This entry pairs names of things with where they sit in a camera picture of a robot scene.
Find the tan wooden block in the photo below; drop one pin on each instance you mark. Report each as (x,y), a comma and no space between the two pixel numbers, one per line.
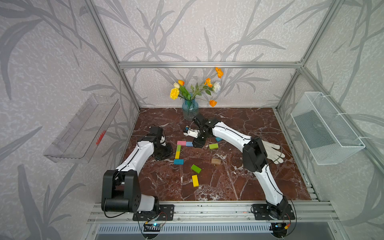
(215,161)

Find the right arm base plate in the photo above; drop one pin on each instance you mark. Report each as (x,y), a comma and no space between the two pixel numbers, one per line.
(262,212)

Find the clear plastic wall shelf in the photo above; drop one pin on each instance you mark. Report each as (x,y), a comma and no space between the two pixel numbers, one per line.
(79,140)

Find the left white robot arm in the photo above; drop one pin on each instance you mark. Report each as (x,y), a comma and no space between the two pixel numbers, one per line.
(121,190)

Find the white glove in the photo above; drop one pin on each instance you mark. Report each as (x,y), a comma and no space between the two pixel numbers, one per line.
(273,153)

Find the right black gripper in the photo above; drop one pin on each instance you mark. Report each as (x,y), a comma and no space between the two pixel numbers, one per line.
(197,144)

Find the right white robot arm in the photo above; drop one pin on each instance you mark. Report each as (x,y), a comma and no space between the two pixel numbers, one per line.
(256,154)

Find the pink block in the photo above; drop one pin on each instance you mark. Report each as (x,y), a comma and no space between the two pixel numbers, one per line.
(181,143)

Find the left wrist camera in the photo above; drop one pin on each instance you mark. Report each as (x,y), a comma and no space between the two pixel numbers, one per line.
(158,133)

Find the left circuit board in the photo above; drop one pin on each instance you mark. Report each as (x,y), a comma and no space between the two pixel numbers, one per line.
(153,227)

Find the white wire mesh basket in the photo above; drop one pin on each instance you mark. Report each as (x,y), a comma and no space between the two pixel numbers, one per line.
(328,135)

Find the small yellow-green block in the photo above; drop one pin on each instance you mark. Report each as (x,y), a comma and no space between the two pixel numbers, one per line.
(177,154)

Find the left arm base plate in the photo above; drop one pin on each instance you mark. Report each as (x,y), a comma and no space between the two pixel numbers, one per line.
(162,212)

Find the artificial flower bouquet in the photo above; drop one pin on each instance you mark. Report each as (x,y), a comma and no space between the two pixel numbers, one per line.
(206,87)

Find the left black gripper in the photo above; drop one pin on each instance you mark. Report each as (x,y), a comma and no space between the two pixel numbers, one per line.
(169,151)

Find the blue glass vase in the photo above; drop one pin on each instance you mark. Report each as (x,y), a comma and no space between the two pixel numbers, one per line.
(190,109)

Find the yellow block front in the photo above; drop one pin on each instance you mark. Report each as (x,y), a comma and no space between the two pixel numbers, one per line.
(195,181)

